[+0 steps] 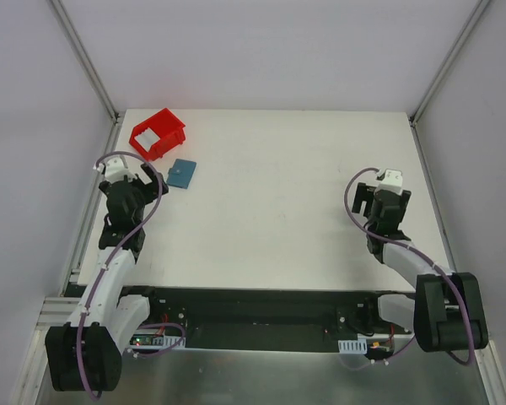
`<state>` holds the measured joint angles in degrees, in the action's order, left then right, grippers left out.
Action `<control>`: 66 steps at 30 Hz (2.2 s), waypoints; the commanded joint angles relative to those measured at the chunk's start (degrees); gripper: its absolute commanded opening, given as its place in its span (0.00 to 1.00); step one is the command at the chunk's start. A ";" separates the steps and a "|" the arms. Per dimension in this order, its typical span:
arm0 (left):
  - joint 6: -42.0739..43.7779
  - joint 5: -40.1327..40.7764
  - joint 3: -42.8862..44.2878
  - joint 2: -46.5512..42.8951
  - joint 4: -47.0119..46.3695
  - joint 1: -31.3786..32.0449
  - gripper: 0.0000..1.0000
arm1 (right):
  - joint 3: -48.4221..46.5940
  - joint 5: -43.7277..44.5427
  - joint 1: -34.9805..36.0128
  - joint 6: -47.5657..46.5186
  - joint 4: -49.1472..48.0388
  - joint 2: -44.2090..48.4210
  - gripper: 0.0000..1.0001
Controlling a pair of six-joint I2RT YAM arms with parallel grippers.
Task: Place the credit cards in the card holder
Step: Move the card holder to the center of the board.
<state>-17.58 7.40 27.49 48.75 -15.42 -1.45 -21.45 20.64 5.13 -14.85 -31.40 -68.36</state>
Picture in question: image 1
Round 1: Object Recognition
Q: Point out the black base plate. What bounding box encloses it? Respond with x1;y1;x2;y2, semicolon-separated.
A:
120;286;410;353

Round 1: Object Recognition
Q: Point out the right white cable duct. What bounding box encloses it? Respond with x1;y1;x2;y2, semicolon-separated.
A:
337;338;368;355

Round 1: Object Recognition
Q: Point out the blue leather card holder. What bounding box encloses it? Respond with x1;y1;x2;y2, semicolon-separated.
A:
167;159;196;189

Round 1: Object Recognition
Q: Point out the left white cable duct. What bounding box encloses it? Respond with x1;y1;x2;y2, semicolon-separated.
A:
130;334;186;351

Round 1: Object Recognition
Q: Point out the aluminium frame post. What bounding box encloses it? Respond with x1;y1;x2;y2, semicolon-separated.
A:
46;0;120;123
409;0;493;127

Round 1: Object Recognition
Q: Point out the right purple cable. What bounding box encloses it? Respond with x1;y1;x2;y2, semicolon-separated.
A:
339;167;477;370

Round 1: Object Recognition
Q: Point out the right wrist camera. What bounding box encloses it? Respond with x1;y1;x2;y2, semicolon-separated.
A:
375;169;404;196

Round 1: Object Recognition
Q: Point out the left aluminium frame post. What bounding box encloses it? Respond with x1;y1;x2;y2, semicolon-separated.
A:
46;0;120;123

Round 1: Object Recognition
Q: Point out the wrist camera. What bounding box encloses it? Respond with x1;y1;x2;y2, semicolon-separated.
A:
94;155;131;181
375;169;404;196

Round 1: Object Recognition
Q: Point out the red plastic bin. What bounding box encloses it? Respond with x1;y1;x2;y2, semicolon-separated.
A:
129;108;186;161

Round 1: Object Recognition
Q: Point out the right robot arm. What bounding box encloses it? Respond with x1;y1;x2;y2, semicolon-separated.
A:
346;182;489;354

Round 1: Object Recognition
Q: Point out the aluminium front rail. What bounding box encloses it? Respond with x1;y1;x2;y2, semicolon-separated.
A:
36;297;79;328

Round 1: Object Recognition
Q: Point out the right aluminium frame post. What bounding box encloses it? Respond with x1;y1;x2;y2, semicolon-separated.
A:
409;0;493;127

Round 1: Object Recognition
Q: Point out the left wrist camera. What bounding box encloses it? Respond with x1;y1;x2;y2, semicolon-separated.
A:
94;155;131;181

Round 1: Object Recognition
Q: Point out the white cable duct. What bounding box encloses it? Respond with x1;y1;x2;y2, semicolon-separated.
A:
337;338;368;355
130;334;186;351

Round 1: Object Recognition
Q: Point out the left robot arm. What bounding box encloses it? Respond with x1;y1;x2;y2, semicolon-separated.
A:
45;158;169;397

